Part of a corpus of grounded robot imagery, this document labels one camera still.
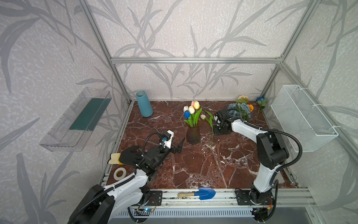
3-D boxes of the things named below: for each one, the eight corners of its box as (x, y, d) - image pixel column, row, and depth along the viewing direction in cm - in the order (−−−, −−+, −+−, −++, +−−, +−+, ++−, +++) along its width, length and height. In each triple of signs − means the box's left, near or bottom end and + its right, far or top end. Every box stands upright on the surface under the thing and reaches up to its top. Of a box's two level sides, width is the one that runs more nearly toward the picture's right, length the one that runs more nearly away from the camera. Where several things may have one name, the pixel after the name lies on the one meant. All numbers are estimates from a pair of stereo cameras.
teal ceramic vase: (141, 116, 112) (133, 98, 96) (143, 109, 118) (136, 90, 101) (152, 116, 112) (146, 98, 96) (153, 109, 118) (148, 90, 101)
